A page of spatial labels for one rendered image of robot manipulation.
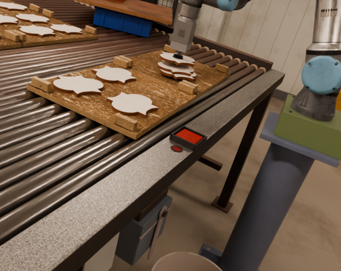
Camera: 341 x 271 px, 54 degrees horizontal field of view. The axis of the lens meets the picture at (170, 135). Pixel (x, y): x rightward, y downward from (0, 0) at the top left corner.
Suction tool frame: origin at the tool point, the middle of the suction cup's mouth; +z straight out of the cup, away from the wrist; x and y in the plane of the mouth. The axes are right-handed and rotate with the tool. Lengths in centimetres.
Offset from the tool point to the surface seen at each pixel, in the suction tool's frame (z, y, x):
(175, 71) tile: 1.8, 8.4, 2.2
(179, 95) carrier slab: 5.0, 22.1, 8.5
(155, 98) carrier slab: 5.0, 31.3, 2.8
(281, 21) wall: 3, -346, 47
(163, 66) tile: 1.7, 7.1, -2.9
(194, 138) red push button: 6, 47, 19
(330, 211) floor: 99, -102, 118
